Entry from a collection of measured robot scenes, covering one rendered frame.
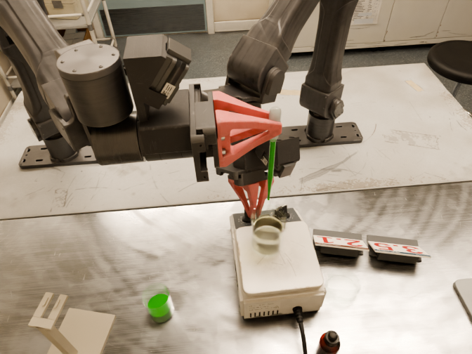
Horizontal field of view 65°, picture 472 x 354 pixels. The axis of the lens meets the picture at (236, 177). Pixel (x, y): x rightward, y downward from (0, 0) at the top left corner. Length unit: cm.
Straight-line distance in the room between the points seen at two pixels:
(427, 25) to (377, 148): 250
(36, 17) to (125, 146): 22
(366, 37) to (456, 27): 69
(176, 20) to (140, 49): 314
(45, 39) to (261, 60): 28
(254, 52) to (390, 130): 51
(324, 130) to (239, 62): 35
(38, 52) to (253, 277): 41
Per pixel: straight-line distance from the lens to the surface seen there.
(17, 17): 56
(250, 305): 58
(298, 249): 60
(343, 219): 76
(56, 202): 86
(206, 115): 39
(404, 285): 72
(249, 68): 58
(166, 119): 39
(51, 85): 48
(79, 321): 68
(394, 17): 322
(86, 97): 37
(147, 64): 36
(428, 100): 114
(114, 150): 41
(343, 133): 94
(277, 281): 57
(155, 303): 64
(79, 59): 38
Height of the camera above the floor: 149
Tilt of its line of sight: 46 degrees down
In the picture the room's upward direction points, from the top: 2 degrees counter-clockwise
